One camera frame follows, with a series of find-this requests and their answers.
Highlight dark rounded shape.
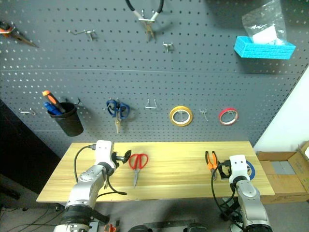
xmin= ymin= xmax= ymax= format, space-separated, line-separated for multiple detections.
xmin=188 ymin=222 xmax=208 ymax=232
xmin=127 ymin=223 xmax=150 ymax=232

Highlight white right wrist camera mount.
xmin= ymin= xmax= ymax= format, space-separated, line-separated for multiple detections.
xmin=228 ymin=155 xmax=251 ymax=184

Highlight blue plastic basket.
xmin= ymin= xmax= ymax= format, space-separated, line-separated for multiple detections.
xmin=233 ymin=35 xmax=296 ymax=60

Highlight dark cabinet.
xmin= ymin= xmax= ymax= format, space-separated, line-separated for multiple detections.
xmin=0 ymin=99 xmax=61 ymax=194

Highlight red tape roll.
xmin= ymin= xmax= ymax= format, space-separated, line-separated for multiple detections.
xmin=218 ymin=108 xmax=239 ymax=126

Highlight black floor cable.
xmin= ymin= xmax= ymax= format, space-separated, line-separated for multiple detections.
xmin=0 ymin=205 xmax=62 ymax=232

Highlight grey perforated pegboard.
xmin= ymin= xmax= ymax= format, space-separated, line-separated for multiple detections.
xmin=0 ymin=0 xmax=309 ymax=160

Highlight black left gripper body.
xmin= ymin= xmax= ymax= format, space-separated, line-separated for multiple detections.
xmin=111 ymin=151 xmax=124 ymax=169

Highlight orange black pliers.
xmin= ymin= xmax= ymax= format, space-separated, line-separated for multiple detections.
xmin=205 ymin=150 xmax=219 ymax=181

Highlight clear plastic bag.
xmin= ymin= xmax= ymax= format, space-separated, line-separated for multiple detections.
xmin=241 ymin=0 xmax=288 ymax=45

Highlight blue tape roll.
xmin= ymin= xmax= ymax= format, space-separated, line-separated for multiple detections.
xmin=245 ymin=159 xmax=257 ymax=181

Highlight yellow tape roll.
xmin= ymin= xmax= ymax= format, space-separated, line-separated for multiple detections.
xmin=169 ymin=105 xmax=194 ymax=127

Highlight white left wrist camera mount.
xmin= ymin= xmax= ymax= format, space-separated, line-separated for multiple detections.
xmin=94 ymin=140 xmax=115 ymax=168

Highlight orange black screwdriver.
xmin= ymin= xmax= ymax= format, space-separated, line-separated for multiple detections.
xmin=42 ymin=90 xmax=66 ymax=114

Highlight long metal pegboard hook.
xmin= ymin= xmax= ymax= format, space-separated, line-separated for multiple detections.
xmin=67 ymin=29 xmax=96 ymax=41

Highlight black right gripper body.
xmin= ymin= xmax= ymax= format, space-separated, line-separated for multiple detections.
xmin=223 ymin=159 xmax=233 ymax=181

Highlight metal loop hook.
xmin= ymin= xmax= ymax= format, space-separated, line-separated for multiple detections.
xmin=145 ymin=98 xmax=158 ymax=110

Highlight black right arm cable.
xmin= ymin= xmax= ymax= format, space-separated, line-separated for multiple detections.
xmin=210 ymin=166 xmax=242 ymax=218

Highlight blue handled screwdriver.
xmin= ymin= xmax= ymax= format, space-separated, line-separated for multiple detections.
xmin=43 ymin=101 xmax=61 ymax=116

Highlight orange black device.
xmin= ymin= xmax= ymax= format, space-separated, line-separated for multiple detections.
xmin=105 ymin=223 xmax=121 ymax=232

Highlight orange long nose pliers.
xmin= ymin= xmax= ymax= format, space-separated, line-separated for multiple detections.
xmin=0 ymin=20 xmax=39 ymax=48

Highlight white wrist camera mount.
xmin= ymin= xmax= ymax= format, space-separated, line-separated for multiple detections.
xmin=94 ymin=140 xmax=115 ymax=168
xmin=228 ymin=155 xmax=251 ymax=184

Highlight black white handled pliers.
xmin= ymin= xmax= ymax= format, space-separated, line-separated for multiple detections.
xmin=125 ymin=0 xmax=165 ymax=42

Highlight black plastic cup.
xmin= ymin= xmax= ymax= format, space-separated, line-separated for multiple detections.
xmin=49 ymin=102 xmax=84 ymax=137

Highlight red handled scissors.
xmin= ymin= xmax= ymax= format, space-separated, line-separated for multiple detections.
xmin=128 ymin=153 xmax=149 ymax=189

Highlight blue handled scissors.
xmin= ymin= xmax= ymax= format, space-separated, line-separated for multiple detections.
xmin=106 ymin=98 xmax=131 ymax=134

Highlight black flat bar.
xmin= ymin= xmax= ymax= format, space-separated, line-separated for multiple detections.
xmin=144 ymin=219 xmax=197 ymax=229

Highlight brown cardboard box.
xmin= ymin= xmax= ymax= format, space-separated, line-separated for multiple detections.
xmin=255 ymin=141 xmax=309 ymax=205

